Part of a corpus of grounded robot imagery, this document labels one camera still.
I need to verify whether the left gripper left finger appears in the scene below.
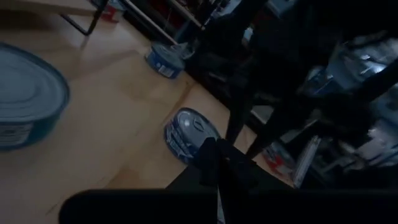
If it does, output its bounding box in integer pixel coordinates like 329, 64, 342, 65
167, 137, 219, 191

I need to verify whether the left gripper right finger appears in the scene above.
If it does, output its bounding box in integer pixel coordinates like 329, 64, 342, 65
217, 138, 294, 191

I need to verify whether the blue label seafood can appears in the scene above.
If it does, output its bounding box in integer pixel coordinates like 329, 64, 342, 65
163, 106, 222, 166
144, 41, 188, 80

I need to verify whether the teal label seafood can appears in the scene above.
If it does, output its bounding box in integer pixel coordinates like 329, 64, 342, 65
0, 42, 71, 152

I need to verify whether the white mounting bracket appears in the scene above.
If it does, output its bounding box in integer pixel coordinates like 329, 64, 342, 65
292, 134, 322, 189

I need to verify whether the black metal shelf bracket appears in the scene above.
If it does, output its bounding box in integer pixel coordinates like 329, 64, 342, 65
59, 0, 110, 37

